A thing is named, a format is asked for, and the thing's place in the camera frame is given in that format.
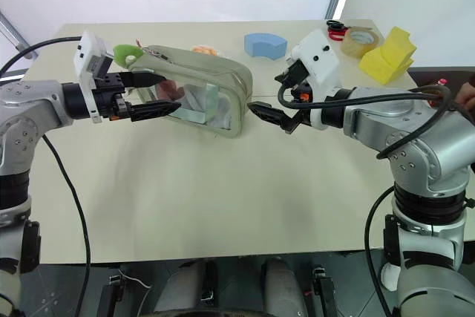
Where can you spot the red and black scissors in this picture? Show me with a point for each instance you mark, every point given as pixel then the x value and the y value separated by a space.
pixel 335 31

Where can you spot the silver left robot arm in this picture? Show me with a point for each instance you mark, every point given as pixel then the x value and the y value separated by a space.
pixel 33 101

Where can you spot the blue curved foam block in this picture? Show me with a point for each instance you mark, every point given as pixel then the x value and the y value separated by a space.
pixel 265 44

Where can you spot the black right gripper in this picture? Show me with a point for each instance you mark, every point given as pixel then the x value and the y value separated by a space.
pixel 297 74

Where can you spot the green round soft item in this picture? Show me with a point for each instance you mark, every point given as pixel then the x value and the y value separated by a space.
pixel 120 54

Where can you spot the grey diagonal metal bar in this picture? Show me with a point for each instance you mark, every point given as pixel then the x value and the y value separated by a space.
pixel 15 35

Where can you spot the person's hand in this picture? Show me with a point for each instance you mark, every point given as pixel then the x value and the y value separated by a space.
pixel 467 90

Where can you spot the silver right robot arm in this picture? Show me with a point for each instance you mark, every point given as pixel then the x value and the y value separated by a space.
pixel 408 124

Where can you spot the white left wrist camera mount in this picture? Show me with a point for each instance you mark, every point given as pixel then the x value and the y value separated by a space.
pixel 87 49

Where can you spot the grey rounded shape under table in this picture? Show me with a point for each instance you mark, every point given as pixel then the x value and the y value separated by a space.
pixel 185 287
pixel 284 287

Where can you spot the small pink capped object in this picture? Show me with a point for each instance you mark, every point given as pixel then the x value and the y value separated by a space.
pixel 442 82

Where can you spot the black bracket under table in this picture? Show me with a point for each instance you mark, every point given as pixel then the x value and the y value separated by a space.
pixel 111 294
pixel 324 291

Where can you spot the orange and white small item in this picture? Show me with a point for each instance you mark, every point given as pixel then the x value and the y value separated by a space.
pixel 204 49

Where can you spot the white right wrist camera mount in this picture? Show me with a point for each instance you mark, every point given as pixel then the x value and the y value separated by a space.
pixel 323 70

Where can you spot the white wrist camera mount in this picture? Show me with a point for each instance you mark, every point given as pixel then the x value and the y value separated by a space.
pixel 323 70
pixel 87 49

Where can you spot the brown packing tape roll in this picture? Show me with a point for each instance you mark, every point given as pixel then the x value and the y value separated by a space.
pixel 352 48

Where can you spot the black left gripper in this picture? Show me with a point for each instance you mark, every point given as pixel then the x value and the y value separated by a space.
pixel 109 99

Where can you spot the yellow sponge block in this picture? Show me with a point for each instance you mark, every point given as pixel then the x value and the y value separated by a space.
pixel 386 61

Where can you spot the clear zippered pouch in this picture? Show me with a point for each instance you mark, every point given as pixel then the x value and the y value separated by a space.
pixel 208 68

